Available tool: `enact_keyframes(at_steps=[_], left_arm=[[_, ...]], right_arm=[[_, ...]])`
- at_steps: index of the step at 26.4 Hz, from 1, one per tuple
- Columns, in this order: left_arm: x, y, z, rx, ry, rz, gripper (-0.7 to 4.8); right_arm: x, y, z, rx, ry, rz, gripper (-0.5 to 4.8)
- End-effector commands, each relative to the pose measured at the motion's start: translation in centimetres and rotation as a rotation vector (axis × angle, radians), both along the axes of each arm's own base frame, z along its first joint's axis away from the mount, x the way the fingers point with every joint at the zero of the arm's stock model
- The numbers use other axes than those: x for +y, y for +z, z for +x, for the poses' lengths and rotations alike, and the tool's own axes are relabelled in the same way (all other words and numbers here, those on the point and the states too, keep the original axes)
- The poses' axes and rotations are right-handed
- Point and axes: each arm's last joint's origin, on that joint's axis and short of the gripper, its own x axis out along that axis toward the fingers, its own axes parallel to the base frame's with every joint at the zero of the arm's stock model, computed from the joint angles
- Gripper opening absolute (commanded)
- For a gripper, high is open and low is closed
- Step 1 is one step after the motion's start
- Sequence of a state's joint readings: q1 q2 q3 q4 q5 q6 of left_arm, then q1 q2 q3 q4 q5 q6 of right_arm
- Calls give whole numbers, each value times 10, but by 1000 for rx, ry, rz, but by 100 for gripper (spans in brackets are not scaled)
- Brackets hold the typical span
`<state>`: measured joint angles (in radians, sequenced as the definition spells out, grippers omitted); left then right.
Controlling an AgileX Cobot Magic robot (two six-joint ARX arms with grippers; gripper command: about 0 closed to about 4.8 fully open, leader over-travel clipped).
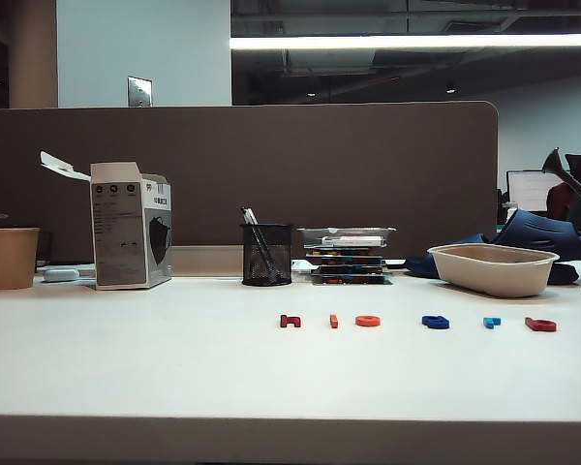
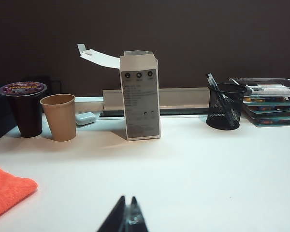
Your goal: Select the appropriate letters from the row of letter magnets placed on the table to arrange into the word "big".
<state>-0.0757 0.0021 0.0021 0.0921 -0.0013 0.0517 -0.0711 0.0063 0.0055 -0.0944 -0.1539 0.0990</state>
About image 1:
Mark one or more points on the orange letter i magnet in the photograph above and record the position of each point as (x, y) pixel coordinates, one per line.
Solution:
(333, 321)

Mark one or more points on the blue letter g magnet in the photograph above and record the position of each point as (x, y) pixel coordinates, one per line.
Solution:
(431, 320)

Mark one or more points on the red letter b magnet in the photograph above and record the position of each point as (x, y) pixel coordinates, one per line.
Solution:
(532, 323)

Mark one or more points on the red letter h magnet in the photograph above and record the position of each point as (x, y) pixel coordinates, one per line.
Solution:
(284, 321)

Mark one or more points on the orange letter o magnet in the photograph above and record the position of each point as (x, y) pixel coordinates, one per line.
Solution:
(360, 320)

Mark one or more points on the light blue letter r magnet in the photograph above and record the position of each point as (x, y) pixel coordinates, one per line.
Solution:
(488, 322)

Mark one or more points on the clear plastic tray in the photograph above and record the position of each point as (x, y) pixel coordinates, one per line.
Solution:
(314, 232)

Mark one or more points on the black mesh pen holder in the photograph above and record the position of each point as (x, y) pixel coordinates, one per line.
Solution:
(266, 257)

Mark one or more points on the black white pen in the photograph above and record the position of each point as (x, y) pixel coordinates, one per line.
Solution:
(248, 214)

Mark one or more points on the brown desk partition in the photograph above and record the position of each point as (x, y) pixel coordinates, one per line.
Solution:
(271, 160)

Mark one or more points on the white grey mask box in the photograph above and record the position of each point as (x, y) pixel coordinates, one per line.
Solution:
(121, 232)

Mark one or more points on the beige oval bowl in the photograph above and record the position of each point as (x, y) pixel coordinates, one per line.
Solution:
(494, 273)

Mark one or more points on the ceiling light strip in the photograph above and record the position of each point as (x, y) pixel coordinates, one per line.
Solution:
(416, 41)

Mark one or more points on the small white case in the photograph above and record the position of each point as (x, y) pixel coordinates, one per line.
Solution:
(60, 274)

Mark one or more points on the computer monitor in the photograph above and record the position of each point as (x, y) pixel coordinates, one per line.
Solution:
(528, 189)

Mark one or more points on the dark funnel-shaped object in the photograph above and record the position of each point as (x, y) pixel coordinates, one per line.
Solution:
(557, 164)

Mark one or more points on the brown paper cup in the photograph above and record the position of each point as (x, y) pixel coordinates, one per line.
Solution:
(12, 259)

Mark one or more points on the metal wall plate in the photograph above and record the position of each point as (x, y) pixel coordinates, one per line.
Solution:
(139, 90)

